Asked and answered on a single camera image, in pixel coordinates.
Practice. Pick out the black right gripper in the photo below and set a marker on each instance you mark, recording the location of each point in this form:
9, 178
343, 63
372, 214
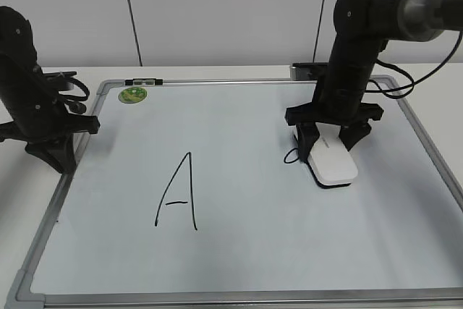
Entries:
337, 99

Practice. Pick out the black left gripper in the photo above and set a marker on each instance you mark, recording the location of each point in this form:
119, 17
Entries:
41, 115

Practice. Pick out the white rectangular whiteboard eraser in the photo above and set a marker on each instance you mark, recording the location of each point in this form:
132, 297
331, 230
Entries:
329, 162

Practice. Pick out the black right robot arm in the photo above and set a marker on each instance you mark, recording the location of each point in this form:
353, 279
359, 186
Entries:
363, 29

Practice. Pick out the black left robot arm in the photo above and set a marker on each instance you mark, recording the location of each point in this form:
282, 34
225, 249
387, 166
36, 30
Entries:
17, 47

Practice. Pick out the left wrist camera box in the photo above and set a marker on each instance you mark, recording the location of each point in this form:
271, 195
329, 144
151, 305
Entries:
60, 81

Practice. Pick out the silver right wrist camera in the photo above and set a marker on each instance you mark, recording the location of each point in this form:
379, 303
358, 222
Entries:
307, 71

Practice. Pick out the black clip on frame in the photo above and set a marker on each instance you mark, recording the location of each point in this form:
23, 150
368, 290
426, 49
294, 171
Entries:
145, 81

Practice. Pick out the whiteboard with grey frame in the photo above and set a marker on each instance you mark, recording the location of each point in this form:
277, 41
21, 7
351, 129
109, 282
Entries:
195, 198

